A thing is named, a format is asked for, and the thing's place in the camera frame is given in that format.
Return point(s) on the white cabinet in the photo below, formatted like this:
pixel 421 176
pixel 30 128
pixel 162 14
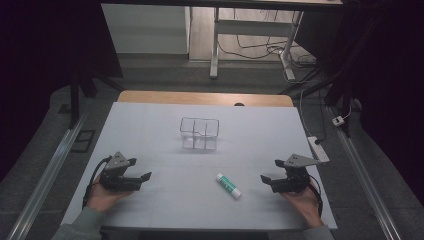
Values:
pixel 143 30

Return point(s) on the aluminium floor rail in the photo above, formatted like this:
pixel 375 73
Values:
pixel 46 180
pixel 365 180

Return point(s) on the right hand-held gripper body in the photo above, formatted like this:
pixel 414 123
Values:
pixel 295 175

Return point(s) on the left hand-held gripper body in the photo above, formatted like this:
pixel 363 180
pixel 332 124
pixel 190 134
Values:
pixel 116 173

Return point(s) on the person's right hand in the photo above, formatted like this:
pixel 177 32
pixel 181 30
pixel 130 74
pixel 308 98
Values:
pixel 305 205

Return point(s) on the wooden table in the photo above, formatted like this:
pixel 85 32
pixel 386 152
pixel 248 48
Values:
pixel 186 98

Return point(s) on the small white adapter box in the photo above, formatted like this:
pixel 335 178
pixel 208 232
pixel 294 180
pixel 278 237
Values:
pixel 338 120

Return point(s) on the white power strip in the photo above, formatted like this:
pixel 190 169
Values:
pixel 318 149

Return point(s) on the black floor frame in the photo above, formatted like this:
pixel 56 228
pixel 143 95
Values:
pixel 83 141

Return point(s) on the clear acrylic divided organizer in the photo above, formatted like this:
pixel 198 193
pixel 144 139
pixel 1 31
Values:
pixel 199 134

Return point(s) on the white table cover sheet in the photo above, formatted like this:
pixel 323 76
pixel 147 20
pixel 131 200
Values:
pixel 186 206

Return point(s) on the dark curtain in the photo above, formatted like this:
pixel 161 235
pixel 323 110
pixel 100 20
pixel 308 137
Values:
pixel 50 43
pixel 386 83

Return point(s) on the person's left hand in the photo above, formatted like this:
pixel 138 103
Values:
pixel 101 198

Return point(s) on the white metal-legged desk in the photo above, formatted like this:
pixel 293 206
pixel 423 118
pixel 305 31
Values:
pixel 250 28

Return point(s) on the green and white glue stick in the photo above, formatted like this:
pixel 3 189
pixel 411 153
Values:
pixel 228 186

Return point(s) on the black metal stand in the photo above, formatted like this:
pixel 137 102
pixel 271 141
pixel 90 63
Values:
pixel 76 96
pixel 336 86

